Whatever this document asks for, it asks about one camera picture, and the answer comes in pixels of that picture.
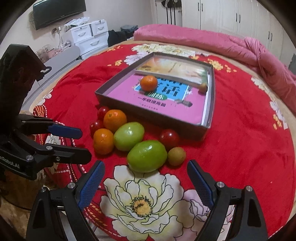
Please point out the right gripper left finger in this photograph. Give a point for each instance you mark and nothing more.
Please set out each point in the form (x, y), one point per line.
(45, 222)

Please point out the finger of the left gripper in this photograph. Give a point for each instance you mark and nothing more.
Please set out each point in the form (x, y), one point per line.
(45, 155)
(33, 125)

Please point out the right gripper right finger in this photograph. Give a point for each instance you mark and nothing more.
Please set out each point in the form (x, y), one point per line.
(248, 222)

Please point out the red cherry tomato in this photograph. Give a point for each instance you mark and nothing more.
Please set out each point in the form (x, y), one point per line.
(94, 126)
(169, 138)
(102, 112)

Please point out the orange mandarin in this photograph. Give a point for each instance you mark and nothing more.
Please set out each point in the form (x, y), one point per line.
(148, 83)
(103, 142)
(114, 119)

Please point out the green fruit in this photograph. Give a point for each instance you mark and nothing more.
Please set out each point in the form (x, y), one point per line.
(147, 156)
(128, 135)

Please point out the brown longan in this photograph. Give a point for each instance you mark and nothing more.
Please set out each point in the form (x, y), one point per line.
(203, 88)
(176, 156)

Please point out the grey white bench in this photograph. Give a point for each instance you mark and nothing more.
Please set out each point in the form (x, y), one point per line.
(60, 63)

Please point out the white drawer cabinet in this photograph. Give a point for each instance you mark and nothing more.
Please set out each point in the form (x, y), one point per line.
(90, 38)

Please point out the red floral blanket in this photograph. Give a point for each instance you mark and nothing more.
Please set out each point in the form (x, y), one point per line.
(128, 206)

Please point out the black clothes pile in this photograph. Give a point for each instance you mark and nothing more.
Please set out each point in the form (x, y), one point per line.
(116, 37)

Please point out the grey shallow box tray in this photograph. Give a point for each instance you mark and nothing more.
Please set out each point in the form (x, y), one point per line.
(182, 128)

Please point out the pink Chinese workbook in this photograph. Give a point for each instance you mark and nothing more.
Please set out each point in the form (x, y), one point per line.
(176, 100)

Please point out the sunflower cover book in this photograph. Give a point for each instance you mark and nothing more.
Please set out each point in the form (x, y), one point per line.
(175, 68)

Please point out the hanging bags on door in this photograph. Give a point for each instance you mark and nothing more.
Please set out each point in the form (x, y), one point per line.
(173, 12)

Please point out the pink quilt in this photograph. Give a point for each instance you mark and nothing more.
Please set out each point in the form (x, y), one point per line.
(248, 51)

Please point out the white wardrobe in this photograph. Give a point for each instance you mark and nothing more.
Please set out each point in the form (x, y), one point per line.
(240, 18)

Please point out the black wall television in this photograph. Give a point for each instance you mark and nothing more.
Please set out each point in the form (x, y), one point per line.
(48, 12)

